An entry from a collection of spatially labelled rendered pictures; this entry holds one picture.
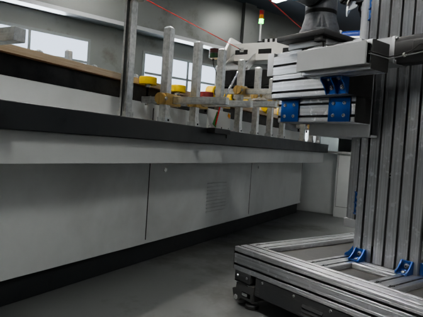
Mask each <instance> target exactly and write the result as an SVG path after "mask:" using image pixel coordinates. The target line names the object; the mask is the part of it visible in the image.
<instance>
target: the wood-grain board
mask: <svg viewBox="0 0 423 317"><path fill-rule="evenodd" d="M0 52H2V53H7V54H10V55H15V56H18V57H23V58H28V59H31V60H36V61H39V62H43V63H46V64H52V65H56V66H59V67H64V68H67V69H72V70H77V71H80V72H85V73H88V74H93V75H98V76H101V77H105V78H109V79H114V80H117V81H121V73H118V72H113V71H111V70H106V69H102V68H99V67H95V66H92V65H88V64H84V63H80V62H76V61H73V60H69V59H66V58H62V57H57V56H55V55H50V54H47V53H43V52H38V51H35V50H31V49H28V48H24V47H19V46H16V45H12V44H10V45H0ZM133 84H135V85H138V86H142V87H145V86H144V85H140V84H139V78H137V77H134V78H133ZM150 89H155V90H158V91H160V89H161V84H159V83H157V85H156V86H151V87H150ZM190 94H191V92H189V91H186V92H185V93H180V95H179V96H184V97H188V96H190ZM243 111H246V112H249V113H252V108H243ZM259 115H261V116H267V113H265V112H264V111H260V110H259ZM273 118H274V119H278V115H276V114H274V115H273Z"/></svg>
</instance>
